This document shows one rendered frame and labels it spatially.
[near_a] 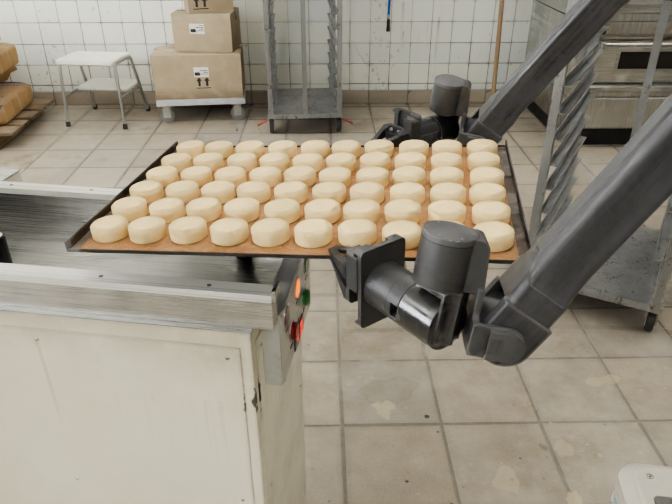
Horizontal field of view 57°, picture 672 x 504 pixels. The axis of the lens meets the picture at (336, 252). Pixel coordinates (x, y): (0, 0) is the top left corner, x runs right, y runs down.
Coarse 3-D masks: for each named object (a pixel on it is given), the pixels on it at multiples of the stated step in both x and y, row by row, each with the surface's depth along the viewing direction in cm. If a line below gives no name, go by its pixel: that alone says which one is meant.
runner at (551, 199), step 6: (576, 156) 271; (576, 162) 265; (570, 168) 259; (564, 174) 252; (570, 174) 253; (564, 180) 248; (558, 186) 243; (564, 186) 243; (552, 192) 235; (558, 192) 238; (546, 198) 226; (552, 198) 233; (546, 204) 228; (552, 204) 228; (546, 210) 224
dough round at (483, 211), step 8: (488, 200) 85; (472, 208) 83; (480, 208) 83; (488, 208) 82; (496, 208) 82; (504, 208) 82; (472, 216) 83; (480, 216) 81; (488, 216) 81; (496, 216) 81; (504, 216) 81
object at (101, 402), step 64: (0, 256) 104; (64, 256) 109; (128, 256) 109; (192, 256) 109; (0, 320) 96; (64, 320) 94; (128, 320) 92; (0, 384) 103; (64, 384) 100; (128, 384) 98; (192, 384) 96; (256, 384) 96; (0, 448) 111; (64, 448) 108; (128, 448) 106; (192, 448) 103; (256, 448) 101
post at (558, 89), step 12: (576, 0) 188; (564, 72) 199; (552, 96) 204; (552, 108) 205; (552, 120) 207; (552, 132) 209; (552, 144) 210; (540, 168) 216; (540, 180) 218; (540, 192) 220; (540, 204) 222; (540, 216) 225
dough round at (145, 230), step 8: (152, 216) 86; (136, 224) 84; (144, 224) 84; (152, 224) 84; (160, 224) 84; (136, 232) 83; (144, 232) 83; (152, 232) 83; (160, 232) 84; (136, 240) 83; (144, 240) 83; (152, 240) 83
